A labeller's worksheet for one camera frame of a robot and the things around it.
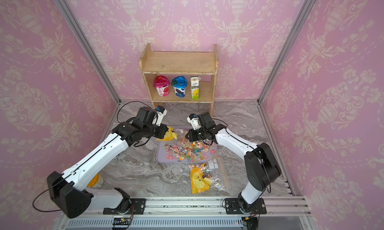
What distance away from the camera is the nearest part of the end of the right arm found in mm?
648

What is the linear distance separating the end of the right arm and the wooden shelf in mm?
224

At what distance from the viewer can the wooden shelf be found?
2.55ft
